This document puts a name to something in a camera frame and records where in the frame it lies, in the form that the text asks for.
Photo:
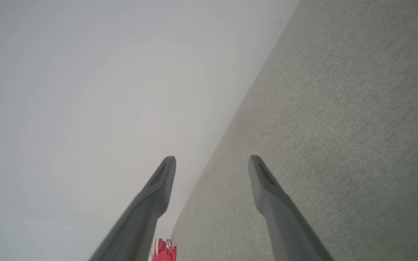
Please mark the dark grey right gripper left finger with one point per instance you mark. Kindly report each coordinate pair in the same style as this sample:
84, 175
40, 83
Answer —
142, 214

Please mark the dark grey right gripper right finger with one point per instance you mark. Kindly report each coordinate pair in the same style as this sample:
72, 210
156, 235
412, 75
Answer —
279, 221

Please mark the grey-green fabric sofa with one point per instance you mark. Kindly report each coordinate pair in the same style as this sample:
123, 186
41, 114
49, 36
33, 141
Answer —
339, 137

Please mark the red and white basketball jersey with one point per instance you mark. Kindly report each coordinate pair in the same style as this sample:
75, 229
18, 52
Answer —
163, 253

